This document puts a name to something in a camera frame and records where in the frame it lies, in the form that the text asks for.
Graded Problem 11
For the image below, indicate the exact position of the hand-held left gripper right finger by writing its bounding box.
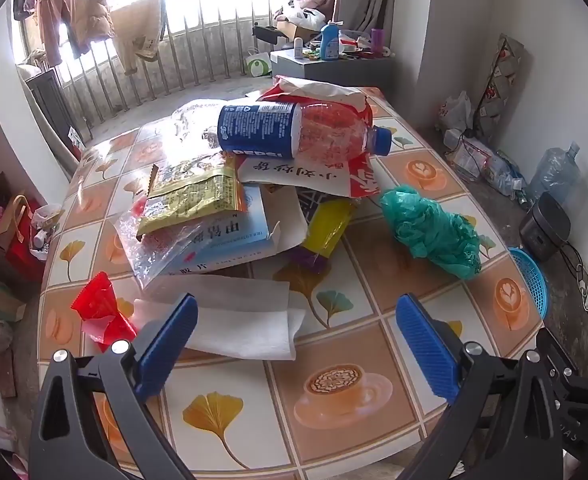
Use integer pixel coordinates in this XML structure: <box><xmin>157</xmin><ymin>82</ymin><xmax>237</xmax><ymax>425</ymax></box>
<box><xmin>395</xmin><ymin>293</ymin><xmax>567</xmax><ymax>480</ymax></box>

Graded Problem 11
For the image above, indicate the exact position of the white black plastic bag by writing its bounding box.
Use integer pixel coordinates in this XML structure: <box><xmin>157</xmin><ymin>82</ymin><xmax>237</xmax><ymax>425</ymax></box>
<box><xmin>276</xmin><ymin>0</ymin><xmax>327</xmax><ymax>31</ymax></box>

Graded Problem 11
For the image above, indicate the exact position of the dark metal cabinet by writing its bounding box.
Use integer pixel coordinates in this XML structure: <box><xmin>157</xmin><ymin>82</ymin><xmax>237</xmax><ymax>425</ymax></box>
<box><xmin>24</xmin><ymin>67</ymin><xmax>82</xmax><ymax>171</ymax></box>

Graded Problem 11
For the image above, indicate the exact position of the blue detergent bottle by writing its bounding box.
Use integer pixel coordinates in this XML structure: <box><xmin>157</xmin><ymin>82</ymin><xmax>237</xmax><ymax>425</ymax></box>
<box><xmin>320</xmin><ymin>21</ymin><xmax>343</xmax><ymax>62</ymax></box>

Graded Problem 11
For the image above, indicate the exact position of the peach puffer jacket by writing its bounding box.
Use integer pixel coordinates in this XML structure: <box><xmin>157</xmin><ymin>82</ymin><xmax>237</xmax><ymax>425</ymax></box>
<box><xmin>68</xmin><ymin>0</ymin><xmax>117</xmax><ymax>43</ymax></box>

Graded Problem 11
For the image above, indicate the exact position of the patterned tablecloth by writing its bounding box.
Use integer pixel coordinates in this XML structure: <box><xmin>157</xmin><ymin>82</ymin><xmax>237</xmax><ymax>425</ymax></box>
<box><xmin>36</xmin><ymin>87</ymin><xmax>557</xmax><ymax>480</ymax></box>

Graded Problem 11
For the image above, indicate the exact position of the beige hanging cloth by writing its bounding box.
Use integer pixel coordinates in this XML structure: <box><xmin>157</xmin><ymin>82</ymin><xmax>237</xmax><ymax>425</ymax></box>
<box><xmin>108</xmin><ymin>0</ymin><xmax>167</xmax><ymax>76</ymax></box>

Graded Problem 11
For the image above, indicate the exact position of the red plastic wrapper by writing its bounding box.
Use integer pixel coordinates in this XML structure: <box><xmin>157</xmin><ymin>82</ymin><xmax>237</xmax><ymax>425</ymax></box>
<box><xmin>70</xmin><ymin>271</ymin><xmax>139</xmax><ymax>353</ymax></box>

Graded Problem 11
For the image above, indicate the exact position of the purple yellow snack bag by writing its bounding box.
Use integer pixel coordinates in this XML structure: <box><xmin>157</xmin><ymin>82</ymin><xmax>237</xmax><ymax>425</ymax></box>
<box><xmin>286</xmin><ymin>197</ymin><xmax>357</xmax><ymax>273</ymax></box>

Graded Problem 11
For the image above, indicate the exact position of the clear wrapper with red print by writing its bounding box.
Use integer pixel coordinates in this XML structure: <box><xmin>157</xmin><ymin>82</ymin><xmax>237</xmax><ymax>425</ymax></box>
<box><xmin>115</xmin><ymin>200</ymin><xmax>215</xmax><ymax>290</ymax></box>

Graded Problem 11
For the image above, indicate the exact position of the blue plastic basket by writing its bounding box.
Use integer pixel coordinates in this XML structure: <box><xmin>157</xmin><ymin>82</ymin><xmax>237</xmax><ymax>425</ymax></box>
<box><xmin>508</xmin><ymin>247</ymin><xmax>550</xmax><ymax>321</ymax></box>

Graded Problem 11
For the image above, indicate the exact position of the clear water jug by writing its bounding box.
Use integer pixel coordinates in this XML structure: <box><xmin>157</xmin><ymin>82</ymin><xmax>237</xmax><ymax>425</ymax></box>
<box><xmin>526</xmin><ymin>141</ymin><xmax>581</xmax><ymax>206</ymax></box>

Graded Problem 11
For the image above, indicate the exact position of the brown paper bag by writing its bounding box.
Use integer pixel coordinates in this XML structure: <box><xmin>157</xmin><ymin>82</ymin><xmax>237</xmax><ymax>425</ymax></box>
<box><xmin>0</xmin><ymin>195</ymin><xmax>32</xmax><ymax>301</ymax></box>

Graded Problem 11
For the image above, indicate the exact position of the white tissue paper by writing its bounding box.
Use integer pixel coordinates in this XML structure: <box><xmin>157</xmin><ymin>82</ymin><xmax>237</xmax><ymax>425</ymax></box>
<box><xmin>132</xmin><ymin>275</ymin><xmax>307</xmax><ymax>362</ymax></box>

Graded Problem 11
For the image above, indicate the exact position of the blue label plastic bottle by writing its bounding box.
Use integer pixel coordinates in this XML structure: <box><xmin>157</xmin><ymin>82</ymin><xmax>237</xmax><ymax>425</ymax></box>
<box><xmin>217</xmin><ymin>101</ymin><xmax>393</xmax><ymax>160</ymax></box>

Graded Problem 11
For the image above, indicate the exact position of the grey cabinet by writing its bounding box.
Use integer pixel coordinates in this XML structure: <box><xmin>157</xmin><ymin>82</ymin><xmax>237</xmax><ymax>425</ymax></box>
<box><xmin>270</xmin><ymin>50</ymin><xmax>395</xmax><ymax>92</ymax></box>

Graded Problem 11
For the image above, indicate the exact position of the metal balcony railing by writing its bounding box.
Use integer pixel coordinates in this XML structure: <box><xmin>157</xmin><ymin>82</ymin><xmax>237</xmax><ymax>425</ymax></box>
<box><xmin>24</xmin><ymin>0</ymin><xmax>325</xmax><ymax>146</ymax></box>

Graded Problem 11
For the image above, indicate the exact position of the yellow green snack packet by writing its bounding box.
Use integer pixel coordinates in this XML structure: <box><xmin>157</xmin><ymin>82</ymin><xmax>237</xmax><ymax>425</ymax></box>
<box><xmin>136</xmin><ymin>157</ymin><xmax>247</xmax><ymax>236</ymax></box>

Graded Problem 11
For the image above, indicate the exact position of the rolled patterned mat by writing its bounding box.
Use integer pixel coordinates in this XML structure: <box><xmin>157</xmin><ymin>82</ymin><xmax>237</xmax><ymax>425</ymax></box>
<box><xmin>474</xmin><ymin>34</ymin><xmax>525</xmax><ymax>141</ymax></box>

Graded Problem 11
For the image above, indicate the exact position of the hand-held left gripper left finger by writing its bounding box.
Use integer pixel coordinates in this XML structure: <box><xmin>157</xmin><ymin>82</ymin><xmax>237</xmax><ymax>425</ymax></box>
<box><xmin>28</xmin><ymin>292</ymin><xmax>199</xmax><ymax>480</ymax></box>

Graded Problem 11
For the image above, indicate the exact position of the white paper sheet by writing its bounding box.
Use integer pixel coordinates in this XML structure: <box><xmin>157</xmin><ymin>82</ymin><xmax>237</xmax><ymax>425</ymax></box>
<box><xmin>254</xmin><ymin>185</ymin><xmax>309</xmax><ymax>256</ymax></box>

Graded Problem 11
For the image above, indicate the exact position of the green plastic bag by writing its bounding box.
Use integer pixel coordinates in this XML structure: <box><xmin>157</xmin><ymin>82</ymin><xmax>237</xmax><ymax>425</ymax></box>
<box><xmin>379</xmin><ymin>185</ymin><xmax>482</xmax><ymax>280</ymax></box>

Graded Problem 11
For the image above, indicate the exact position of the cardboard box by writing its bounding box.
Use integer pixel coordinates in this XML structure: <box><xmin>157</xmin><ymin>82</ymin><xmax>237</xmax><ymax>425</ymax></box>
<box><xmin>274</xmin><ymin>15</ymin><xmax>325</xmax><ymax>41</ymax></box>

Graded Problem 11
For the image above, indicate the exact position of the pile of plastic packets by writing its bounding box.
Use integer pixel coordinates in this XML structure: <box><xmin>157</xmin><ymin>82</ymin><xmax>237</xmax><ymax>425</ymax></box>
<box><xmin>446</xmin><ymin>135</ymin><xmax>527</xmax><ymax>196</ymax></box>

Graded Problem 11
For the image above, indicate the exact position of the black rice cooker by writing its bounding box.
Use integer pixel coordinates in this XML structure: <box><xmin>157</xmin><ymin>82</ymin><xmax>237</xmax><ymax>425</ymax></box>
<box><xmin>518</xmin><ymin>192</ymin><xmax>572</xmax><ymax>262</ymax></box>

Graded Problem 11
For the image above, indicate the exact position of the red white paper bag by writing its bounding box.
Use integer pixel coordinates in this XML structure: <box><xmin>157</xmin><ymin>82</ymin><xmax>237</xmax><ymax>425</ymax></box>
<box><xmin>237</xmin><ymin>76</ymin><xmax>381</xmax><ymax>198</ymax></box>

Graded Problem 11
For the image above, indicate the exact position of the white green paper bag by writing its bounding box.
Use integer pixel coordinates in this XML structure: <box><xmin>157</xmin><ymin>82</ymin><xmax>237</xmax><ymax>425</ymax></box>
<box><xmin>245</xmin><ymin>47</ymin><xmax>273</xmax><ymax>78</ymax></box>

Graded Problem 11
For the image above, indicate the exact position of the white blue medicine box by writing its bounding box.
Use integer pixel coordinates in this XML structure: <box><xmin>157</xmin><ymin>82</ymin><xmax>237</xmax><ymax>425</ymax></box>
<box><xmin>161</xmin><ymin>185</ymin><xmax>275</xmax><ymax>276</ymax></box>

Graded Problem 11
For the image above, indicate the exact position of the crumpled clear plastic bag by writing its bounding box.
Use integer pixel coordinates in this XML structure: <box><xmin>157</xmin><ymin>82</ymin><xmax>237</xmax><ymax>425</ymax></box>
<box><xmin>138</xmin><ymin>99</ymin><xmax>235</xmax><ymax>161</ymax></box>

